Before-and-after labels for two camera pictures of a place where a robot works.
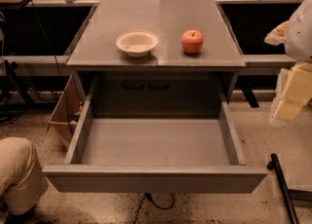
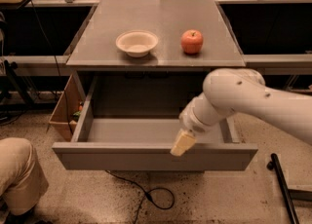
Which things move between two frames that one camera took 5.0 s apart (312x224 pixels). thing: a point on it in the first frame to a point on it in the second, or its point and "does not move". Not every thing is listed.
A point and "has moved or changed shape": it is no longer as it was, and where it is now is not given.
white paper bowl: [137, 43] does not move
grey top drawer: [155, 154] has moved or changed shape
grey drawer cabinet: [156, 57] does not move
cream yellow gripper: [300, 38] to [191, 121]
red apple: [192, 41] does not move
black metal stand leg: [275, 165] does not move
